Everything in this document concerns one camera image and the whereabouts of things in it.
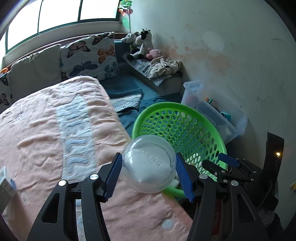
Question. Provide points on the pink plush toy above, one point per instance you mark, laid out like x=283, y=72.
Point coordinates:
x=153, y=54

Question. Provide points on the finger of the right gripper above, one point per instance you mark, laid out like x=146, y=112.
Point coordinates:
x=228, y=160
x=218, y=172

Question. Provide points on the left butterfly print cushion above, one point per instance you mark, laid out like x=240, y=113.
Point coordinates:
x=6, y=98

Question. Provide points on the white grey plush toy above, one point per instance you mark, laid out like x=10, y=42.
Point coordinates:
x=130, y=38

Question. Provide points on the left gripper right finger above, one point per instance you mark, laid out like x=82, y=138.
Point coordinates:
x=239, y=218

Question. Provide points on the black white cow plush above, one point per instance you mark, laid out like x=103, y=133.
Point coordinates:
x=143, y=41

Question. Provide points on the clear plastic storage bin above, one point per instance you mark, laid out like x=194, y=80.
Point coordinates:
x=227, y=116

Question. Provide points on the window with green frame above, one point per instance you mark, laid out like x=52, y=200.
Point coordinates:
x=38, y=17

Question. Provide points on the pink towel table cover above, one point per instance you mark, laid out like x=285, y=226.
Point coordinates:
x=68, y=131

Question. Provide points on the green white carton box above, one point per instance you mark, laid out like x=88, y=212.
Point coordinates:
x=7, y=189

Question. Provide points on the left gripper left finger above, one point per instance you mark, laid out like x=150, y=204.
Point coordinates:
x=57, y=217

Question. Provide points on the green paper flower decoration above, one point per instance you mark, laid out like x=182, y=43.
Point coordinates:
x=125, y=10

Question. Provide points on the crumpled patterned cloth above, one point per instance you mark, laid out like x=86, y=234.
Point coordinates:
x=163, y=66

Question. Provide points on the green plastic mesh basket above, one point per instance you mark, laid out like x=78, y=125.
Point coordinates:
x=188, y=132

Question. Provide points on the plain white cushion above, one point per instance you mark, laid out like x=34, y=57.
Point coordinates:
x=35, y=72

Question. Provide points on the blue blanket on sofa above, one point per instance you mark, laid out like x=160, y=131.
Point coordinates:
x=130, y=92

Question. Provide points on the butterfly print cushion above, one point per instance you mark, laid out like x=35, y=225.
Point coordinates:
x=6, y=98
x=91, y=56

